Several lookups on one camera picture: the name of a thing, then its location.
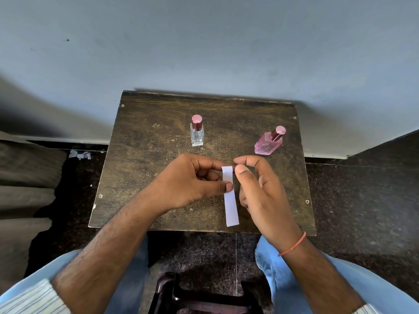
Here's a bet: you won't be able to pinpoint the person's left hand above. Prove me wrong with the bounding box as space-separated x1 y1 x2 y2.
140 153 234 220

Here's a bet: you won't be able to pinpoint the person's right hand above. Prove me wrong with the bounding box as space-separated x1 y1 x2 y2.
233 155 306 256

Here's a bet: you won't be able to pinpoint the white paper strip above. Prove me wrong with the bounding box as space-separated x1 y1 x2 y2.
222 166 240 227

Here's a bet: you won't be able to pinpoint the person's left forearm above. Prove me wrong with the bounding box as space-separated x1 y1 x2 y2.
52 190 164 314

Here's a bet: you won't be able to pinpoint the person's right forearm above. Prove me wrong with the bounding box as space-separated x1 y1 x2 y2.
278 234 366 314

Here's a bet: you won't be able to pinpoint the clear perfume bottle pink cap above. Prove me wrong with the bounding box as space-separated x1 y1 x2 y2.
190 114 205 147

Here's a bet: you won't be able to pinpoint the small dark wooden table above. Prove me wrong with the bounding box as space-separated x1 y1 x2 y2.
88 90 317 236

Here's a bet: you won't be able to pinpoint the dark plastic stool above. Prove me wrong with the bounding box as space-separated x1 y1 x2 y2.
148 273 274 314

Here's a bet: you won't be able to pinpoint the person's left leg blue jeans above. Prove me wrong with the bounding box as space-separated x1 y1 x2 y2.
0 237 150 314

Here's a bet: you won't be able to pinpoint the person's leg blue jeans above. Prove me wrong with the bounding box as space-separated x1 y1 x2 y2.
0 237 150 314
255 236 419 314

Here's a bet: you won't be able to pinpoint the white paper scraps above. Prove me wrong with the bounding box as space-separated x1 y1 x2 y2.
68 149 93 160

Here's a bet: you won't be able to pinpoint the person's right leg blue jeans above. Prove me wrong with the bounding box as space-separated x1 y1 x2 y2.
255 236 419 314

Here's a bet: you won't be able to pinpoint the striped right shirt sleeve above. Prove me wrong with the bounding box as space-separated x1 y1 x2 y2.
352 303 384 314

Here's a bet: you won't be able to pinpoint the striped shirt sleeve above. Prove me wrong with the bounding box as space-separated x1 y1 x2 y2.
0 279 71 314
352 303 384 314

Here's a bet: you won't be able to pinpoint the striped left shirt sleeve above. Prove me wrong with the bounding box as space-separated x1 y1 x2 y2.
0 279 71 314

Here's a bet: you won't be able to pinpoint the red thread bracelet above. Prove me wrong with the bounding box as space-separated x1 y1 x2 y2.
278 231 307 257

